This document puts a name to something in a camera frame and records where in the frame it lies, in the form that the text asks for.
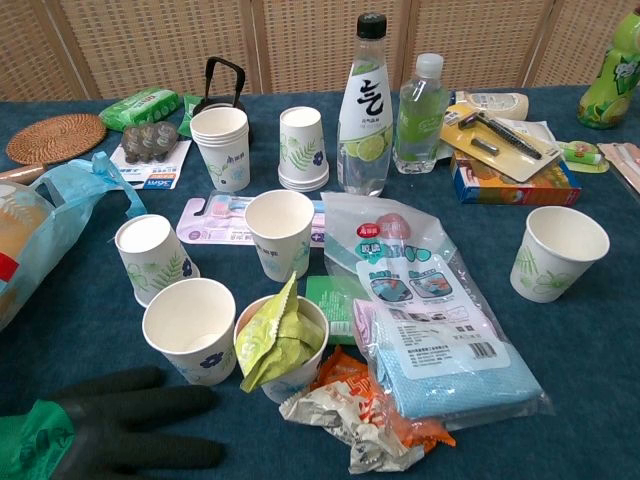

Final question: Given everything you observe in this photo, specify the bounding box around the white floral paper cup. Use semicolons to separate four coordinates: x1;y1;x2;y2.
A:
509;206;611;305
141;277;238;387
114;213;201;309
244;189;316;284

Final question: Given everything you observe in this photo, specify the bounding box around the woven rattan folding screen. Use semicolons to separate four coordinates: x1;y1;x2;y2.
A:
0;0;640;104

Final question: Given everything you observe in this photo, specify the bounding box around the green square sachet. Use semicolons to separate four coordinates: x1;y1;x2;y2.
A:
304;274;361;347

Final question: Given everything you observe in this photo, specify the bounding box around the black green work glove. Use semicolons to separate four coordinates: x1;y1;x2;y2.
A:
0;366;225;480

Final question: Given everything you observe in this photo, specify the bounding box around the white flat packet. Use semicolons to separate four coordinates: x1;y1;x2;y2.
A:
509;117;557;146

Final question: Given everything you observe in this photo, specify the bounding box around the packaged blue cleaning cloth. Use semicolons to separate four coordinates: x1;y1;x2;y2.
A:
319;191;556;432

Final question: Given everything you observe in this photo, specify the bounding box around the razor on yellow card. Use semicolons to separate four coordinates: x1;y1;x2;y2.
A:
439;103;564;184

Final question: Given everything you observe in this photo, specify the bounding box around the small clear green-label bottle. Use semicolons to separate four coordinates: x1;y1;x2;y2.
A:
392;53;451;176

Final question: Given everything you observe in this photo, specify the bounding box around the pink blue toothbrush pack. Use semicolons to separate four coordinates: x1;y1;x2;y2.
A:
175;192;331;249

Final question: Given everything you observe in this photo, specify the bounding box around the green lip balm pack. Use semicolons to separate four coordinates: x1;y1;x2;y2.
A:
557;140;611;175

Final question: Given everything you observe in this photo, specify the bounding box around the black-capped lime soda bottle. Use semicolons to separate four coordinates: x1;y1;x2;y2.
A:
335;13;395;198

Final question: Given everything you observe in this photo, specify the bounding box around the cream squeeze bottle pack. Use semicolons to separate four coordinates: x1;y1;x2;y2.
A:
452;90;530;121

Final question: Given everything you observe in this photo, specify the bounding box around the orange white snack wrapper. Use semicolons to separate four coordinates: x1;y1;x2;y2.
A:
278;345;457;475

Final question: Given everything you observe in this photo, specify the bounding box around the light blue plastic bag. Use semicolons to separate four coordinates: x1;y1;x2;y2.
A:
0;152;149;334

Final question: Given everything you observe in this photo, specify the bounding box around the upright paper cup stack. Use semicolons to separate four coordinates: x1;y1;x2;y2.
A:
189;107;251;194

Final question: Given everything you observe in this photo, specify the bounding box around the blue orange cardboard box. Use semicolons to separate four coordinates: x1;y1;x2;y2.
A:
449;152;583;206

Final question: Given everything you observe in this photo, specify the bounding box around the small green snack sachet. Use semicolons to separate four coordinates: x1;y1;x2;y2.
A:
175;93;206;139

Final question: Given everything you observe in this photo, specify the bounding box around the round woven rattan coaster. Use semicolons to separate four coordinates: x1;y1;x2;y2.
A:
5;113;108;165

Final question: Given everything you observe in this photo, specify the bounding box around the paper cup holding wrapper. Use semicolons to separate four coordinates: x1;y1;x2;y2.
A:
233;294;330;405

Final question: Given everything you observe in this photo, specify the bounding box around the pink slim blister pack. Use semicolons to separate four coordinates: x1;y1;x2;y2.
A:
597;142;640;186

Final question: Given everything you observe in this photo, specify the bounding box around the black handled round holder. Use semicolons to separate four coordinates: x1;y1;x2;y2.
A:
192;56;254;146

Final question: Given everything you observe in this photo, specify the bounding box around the green tea drink bottle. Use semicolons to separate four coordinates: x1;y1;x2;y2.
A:
577;8;640;130

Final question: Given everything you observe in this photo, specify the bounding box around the inverted paper cup stack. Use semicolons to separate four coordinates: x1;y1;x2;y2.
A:
277;106;331;193

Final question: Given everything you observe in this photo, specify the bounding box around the green wet wipes pack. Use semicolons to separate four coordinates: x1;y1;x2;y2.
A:
98;86;182;134

